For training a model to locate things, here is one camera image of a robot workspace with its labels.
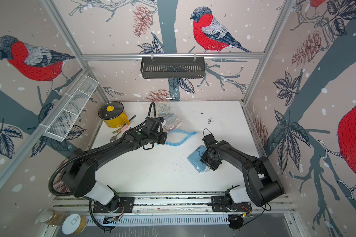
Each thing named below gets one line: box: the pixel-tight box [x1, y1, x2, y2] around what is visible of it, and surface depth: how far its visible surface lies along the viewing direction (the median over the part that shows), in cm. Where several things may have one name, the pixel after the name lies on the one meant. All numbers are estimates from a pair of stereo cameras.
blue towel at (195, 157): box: [186, 145, 212, 174], surface depth 88 cm
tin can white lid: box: [61, 213, 88, 236], surface depth 66 cm
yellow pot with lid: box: [97, 101, 131, 128], surface depth 102 cm
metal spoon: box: [109, 131, 121, 143], surface depth 102 cm
